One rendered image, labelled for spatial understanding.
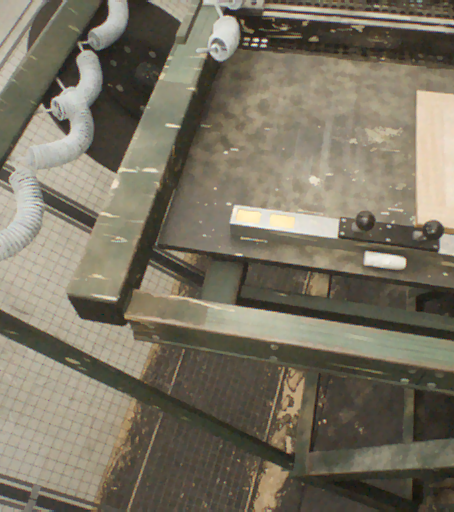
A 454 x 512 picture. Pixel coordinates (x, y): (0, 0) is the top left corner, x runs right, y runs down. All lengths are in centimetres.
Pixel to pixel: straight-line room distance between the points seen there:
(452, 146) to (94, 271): 86
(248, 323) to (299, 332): 9
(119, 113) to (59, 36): 28
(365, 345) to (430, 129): 62
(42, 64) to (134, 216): 74
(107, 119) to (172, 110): 51
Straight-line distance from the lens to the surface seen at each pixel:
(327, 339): 93
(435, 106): 143
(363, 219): 95
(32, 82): 160
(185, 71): 134
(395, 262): 107
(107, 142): 166
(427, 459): 162
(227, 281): 108
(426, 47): 162
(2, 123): 149
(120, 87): 179
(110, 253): 99
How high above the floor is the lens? 205
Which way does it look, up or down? 23 degrees down
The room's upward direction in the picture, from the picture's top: 60 degrees counter-clockwise
